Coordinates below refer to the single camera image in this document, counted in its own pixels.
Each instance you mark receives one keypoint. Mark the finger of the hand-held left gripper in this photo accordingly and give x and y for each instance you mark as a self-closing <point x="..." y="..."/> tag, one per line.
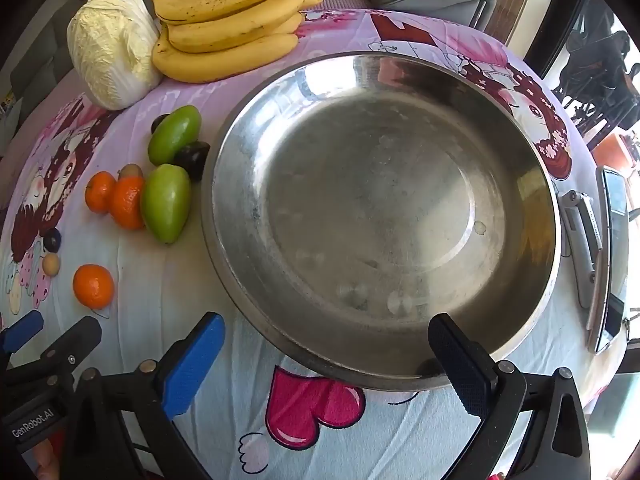
<point x="22" y="329"/>
<point x="75" y="342"/>

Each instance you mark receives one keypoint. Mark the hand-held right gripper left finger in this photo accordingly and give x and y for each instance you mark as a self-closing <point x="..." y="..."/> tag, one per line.
<point x="192" y="365"/>

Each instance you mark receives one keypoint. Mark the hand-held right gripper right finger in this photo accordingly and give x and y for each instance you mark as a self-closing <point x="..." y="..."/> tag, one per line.
<point x="460" y="370"/>

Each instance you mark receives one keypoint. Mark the orange tangerine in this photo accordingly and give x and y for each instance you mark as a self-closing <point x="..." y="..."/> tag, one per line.
<point x="126" y="205"/>
<point x="93" y="286"/>
<point x="99" y="191"/>

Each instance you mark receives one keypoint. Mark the brown kiwi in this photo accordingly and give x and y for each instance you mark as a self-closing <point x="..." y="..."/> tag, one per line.
<point x="130" y="171"/>

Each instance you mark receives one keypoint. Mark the large stainless steel basin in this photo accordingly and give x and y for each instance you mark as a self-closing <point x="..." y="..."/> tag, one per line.
<point x="375" y="200"/>

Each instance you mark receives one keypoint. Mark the small beige longan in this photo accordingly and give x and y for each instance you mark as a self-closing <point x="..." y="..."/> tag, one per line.
<point x="50" y="264"/>

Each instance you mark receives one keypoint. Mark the dark cherry with stem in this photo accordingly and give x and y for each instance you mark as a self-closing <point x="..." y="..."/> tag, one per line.
<point x="51" y="240"/>

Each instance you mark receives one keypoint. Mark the printed cartoon blanket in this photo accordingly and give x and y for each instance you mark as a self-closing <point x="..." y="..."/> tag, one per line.
<point x="150" y="280"/>

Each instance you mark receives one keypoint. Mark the silver folding phone stand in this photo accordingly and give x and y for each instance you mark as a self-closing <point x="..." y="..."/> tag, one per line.
<point x="580" y="240"/>

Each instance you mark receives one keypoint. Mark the silver smartphone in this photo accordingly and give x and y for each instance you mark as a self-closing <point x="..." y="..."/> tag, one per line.
<point x="612" y="240"/>

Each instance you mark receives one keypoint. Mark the orange pot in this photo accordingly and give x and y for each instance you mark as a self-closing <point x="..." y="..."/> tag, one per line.
<point x="617" y="152"/>

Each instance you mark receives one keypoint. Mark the grey sofa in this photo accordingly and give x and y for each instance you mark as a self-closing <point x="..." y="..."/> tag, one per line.
<point x="45" y="50"/>

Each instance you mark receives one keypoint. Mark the napa cabbage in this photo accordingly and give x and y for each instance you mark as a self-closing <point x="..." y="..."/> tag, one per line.
<point x="110" y="45"/>

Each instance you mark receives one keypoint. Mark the black chair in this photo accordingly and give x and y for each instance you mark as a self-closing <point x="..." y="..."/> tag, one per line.
<point x="600" y="85"/>

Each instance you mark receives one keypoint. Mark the bunch of yellow bananas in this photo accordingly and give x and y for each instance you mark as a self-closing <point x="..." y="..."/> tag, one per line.
<point x="225" y="35"/>

